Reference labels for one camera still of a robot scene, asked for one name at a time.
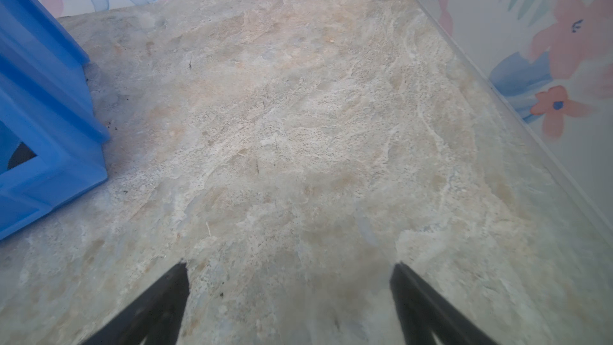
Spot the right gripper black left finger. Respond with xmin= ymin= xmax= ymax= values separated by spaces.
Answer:
xmin=84 ymin=262 xmax=190 ymax=344

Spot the blue plastic bin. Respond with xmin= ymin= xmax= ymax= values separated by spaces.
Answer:
xmin=1 ymin=0 xmax=110 ymax=238

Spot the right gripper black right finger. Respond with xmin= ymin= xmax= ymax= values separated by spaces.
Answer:
xmin=390 ymin=263 xmax=496 ymax=345

